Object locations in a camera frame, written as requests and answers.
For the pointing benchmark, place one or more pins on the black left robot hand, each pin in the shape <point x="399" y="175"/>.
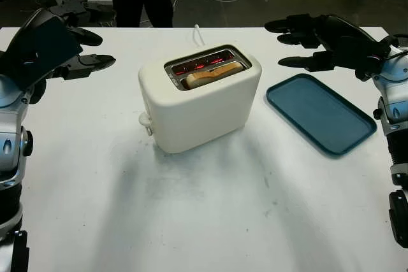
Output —
<point x="95" y="61"/>

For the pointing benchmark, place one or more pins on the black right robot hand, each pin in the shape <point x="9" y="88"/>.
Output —
<point x="338" y="30"/>

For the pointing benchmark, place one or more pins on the slice of toast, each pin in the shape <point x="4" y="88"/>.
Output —
<point x="207" y="76"/>

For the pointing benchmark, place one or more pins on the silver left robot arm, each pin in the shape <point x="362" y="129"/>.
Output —
<point x="9" y="144"/>

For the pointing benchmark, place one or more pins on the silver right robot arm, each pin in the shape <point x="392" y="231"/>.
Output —
<point x="395" y="74"/>

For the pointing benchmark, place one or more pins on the white toaster lever knob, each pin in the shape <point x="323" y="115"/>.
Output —
<point x="144" y="120"/>

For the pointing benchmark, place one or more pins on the white two-slot toaster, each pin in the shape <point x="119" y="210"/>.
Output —
<point x="197" y="112"/>

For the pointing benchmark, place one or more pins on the teal rectangular tray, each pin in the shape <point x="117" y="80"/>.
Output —
<point x="318" y="112"/>

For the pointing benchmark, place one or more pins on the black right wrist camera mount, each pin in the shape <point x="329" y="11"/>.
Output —
<point x="366" y="65"/>

